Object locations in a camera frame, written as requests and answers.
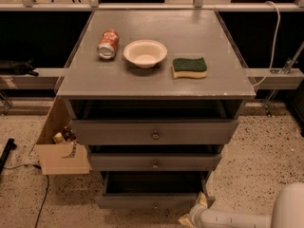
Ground black floor cable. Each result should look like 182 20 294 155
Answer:
2 163 50 228

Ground white hanging cable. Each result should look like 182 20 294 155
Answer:
252 0 282 88

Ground grey drawer cabinet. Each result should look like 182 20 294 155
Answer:
58 10 255 161

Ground grey drawer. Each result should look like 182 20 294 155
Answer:
71 120 238 145
95 171 215 209
89 153 221 171

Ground metal frame rail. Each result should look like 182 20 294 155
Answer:
0 2 304 12

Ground white paper bowl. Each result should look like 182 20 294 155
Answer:
123 40 167 68

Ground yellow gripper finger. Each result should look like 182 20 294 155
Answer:
196 192 208 208
179 216 194 228

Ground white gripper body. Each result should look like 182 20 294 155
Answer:
188 203 209 228

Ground items inside cardboard box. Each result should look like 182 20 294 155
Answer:
52 125 77 144

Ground grey top drawer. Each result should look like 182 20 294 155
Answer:
71 120 238 145

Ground orange soda can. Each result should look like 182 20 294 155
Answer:
98 29 120 60

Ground grey bottom drawer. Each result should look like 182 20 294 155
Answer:
95 171 215 209

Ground green yellow sponge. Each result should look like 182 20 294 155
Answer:
172 57 207 79

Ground black item on shelf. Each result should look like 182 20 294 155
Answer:
0 60 39 77

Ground black object on floor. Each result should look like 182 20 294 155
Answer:
0 138 17 174

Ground grey middle drawer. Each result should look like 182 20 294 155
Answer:
89 153 221 171

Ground cardboard box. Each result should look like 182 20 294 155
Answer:
35 99 91 175

